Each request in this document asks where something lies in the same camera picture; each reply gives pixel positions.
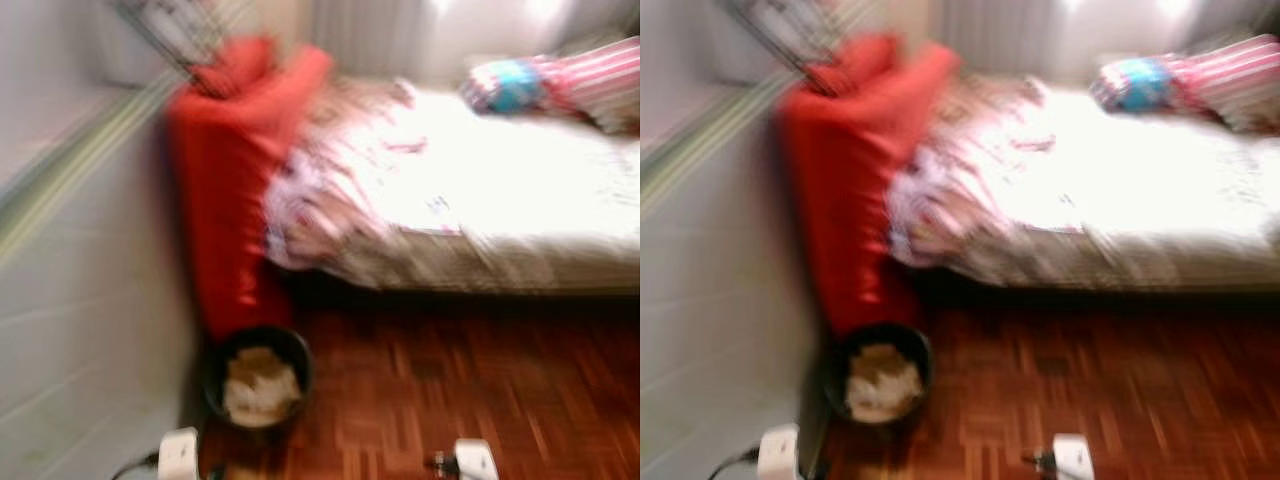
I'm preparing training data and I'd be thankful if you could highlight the bed with white floral sheet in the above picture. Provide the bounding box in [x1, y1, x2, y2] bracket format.
[885, 75, 1280, 293]
[262, 78, 641, 296]

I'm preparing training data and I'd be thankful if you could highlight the large red cushion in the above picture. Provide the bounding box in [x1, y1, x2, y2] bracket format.
[165, 45, 336, 341]
[775, 42, 963, 336]

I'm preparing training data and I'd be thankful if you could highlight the crumpled beige paper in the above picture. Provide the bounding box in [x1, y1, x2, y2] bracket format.
[845, 343, 923, 424]
[222, 347, 303, 429]

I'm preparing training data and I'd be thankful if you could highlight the flat red cushion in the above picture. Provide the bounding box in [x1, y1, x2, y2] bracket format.
[190, 35, 281, 99]
[805, 32, 901, 96]

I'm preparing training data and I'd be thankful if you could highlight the pink cartoon print blanket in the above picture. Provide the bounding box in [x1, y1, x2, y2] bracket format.
[885, 78, 1086, 269]
[262, 78, 466, 271]

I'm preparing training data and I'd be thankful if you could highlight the grey curtain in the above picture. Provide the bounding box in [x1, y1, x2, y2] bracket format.
[935, 0, 1066, 81]
[310, 0, 441, 83]

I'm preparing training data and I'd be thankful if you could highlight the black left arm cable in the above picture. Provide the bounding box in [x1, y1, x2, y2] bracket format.
[110, 452, 161, 480]
[708, 447, 761, 480]

